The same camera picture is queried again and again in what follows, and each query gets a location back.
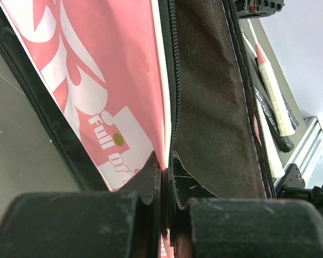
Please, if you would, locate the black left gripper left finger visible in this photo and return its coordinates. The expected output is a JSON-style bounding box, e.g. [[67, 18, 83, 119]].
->
[[0, 153, 162, 257]]

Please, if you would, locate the pink white badminton racket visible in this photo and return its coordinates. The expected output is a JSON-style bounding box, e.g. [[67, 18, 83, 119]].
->
[[243, 36, 285, 178]]

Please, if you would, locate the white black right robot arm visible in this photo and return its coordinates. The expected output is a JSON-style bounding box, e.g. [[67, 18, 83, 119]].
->
[[233, 1, 323, 216]]

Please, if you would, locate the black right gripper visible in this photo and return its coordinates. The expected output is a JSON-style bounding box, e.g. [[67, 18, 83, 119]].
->
[[234, 0, 285, 18]]

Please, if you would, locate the pink sport racket bag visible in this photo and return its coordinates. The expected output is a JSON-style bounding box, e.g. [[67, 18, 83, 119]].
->
[[0, 1, 273, 257]]

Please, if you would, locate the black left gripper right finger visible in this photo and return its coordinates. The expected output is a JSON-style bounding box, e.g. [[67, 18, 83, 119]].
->
[[167, 154, 323, 257]]

